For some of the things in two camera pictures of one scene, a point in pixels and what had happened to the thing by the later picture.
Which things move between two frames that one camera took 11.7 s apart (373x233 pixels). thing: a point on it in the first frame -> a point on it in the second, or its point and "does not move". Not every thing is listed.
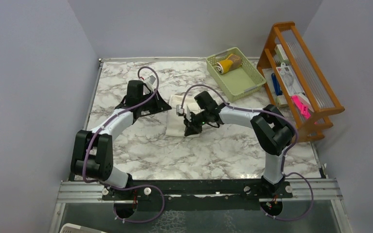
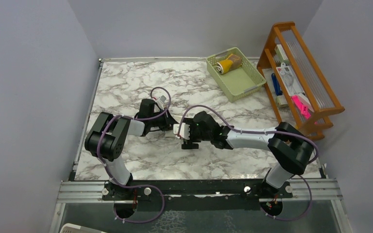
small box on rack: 281,53 does not move
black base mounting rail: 196,195 does not move
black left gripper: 161,105 -> 169,122
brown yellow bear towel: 232,62 does not move
